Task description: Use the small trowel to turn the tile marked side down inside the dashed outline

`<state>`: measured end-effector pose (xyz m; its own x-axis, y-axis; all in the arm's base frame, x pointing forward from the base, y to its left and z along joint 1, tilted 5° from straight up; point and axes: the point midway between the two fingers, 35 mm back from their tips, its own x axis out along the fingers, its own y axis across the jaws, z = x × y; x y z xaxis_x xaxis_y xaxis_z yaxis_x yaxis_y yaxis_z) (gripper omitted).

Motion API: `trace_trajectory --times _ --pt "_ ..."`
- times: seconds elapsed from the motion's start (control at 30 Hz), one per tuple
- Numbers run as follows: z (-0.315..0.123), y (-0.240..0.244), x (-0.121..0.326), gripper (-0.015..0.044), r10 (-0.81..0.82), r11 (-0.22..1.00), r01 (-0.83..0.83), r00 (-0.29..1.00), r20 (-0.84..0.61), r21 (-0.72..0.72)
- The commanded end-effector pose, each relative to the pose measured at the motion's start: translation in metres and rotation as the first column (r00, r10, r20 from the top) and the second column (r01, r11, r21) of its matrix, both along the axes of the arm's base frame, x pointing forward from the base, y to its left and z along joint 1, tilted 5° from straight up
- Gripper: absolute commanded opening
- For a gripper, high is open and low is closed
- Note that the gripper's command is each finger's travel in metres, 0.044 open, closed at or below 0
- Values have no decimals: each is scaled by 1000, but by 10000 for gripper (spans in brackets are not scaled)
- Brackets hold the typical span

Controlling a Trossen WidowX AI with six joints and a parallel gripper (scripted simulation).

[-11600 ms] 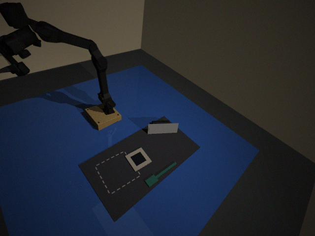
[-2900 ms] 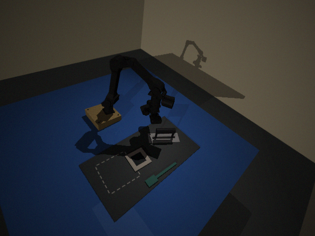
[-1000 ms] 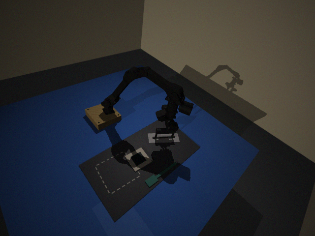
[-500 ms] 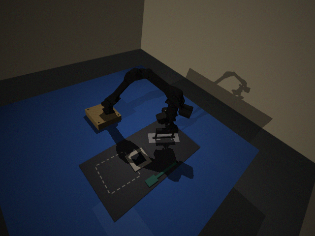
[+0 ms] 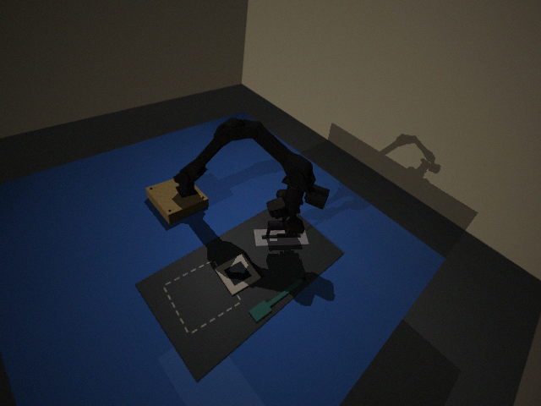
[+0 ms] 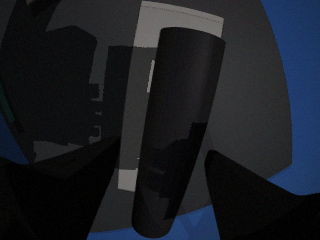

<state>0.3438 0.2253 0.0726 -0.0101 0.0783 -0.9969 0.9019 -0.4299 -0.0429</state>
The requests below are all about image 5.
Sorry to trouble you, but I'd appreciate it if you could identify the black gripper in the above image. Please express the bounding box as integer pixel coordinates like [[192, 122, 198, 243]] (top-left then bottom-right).
[[276, 189, 305, 234]]

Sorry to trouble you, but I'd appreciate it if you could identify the beige square tile with dark centre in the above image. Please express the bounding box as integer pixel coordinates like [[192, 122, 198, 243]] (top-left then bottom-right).
[[215, 254, 261, 295]]

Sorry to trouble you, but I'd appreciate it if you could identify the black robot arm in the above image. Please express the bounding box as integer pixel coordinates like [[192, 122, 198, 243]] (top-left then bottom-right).
[[173, 117, 330, 219]]

